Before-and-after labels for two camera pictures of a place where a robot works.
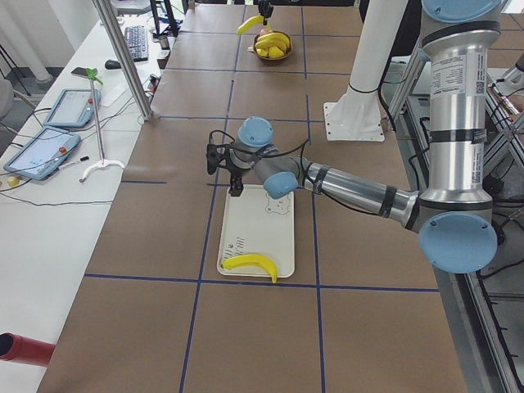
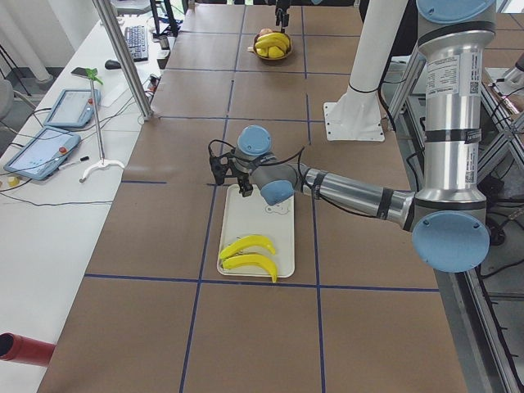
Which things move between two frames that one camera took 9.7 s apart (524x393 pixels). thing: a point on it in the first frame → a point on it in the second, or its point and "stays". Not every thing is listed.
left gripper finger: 239,185 → 247,188
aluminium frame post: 107,21 stays
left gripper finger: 233,188 → 242,190
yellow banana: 251,259 stays
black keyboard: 137,38 stays
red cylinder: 19,349 stays
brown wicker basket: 286,54 stays
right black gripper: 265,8 → 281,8
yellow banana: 251,21 → 245,242
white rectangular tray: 258,223 stays
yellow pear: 274,51 stays
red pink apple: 264,31 stays
